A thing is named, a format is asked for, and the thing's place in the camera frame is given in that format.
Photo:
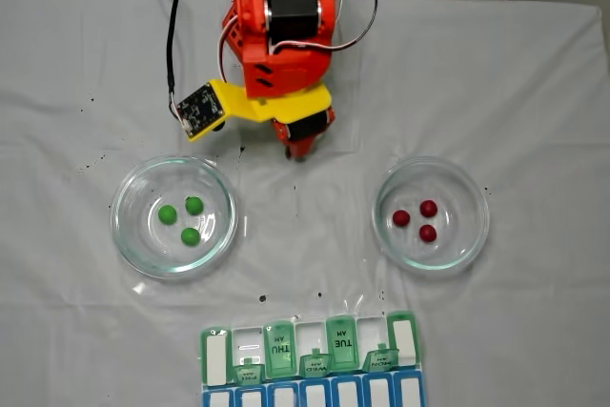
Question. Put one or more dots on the red ball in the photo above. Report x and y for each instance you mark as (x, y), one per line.
(427, 233)
(401, 217)
(428, 208)

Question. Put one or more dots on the weekly pill organizer box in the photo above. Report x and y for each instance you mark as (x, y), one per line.
(372, 390)

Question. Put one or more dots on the white tablecloth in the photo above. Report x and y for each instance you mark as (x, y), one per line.
(305, 245)

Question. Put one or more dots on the green ball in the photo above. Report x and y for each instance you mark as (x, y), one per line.
(168, 214)
(194, 205)
(190, 236)

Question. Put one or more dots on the clear glass bowl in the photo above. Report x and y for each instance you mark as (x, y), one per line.
(143, 254)
(457, 250)

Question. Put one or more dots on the camera board on yellow mount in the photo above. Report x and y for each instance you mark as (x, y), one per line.
(200, 109)

